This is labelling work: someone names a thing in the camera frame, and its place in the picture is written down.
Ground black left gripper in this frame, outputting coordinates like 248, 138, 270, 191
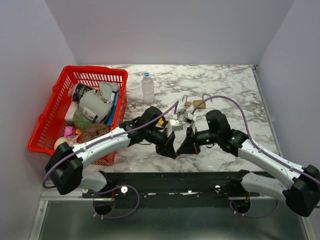
144, 127, 177, 160

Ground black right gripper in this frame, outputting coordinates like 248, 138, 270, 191
176, 125, 221, 155

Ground small brass padlock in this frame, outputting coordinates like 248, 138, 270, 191
182, 94, 191, 109

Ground large brass padlock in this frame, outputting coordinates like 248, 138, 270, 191
193, 93, 211, 110

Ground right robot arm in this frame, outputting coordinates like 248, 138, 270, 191
176, 110, 320, 217

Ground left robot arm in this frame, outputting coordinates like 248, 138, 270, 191
45, 106, 176, 198

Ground yellow black padlock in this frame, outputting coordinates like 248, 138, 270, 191
158, 118, 167, 128

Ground blue tube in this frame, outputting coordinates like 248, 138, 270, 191
106, 91, 120, 127

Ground clear water bottle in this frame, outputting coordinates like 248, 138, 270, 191
141, 72, 155, 103

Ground brown round object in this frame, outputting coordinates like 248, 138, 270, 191
81, 123, 111, 143

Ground grey crumpled bag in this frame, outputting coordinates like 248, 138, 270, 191
79, 81, 120, 123

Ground white small bottle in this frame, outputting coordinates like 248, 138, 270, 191
82, 107, 98, 122

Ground green round sponge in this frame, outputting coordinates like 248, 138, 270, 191
73, 110, 93, 130

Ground pink small box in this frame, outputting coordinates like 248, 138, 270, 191
63, 126, 76, 139

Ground red plastic basket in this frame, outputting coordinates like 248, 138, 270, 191
27, 65, 128, 156

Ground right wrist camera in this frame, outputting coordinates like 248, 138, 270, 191
183, 112, 196, 125

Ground panda keychain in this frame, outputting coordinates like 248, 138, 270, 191
177, 108, 187, 116

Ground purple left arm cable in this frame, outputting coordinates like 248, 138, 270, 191
41, 100, 180, 190

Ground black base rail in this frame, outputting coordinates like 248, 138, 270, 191
82, 170, 261, 213

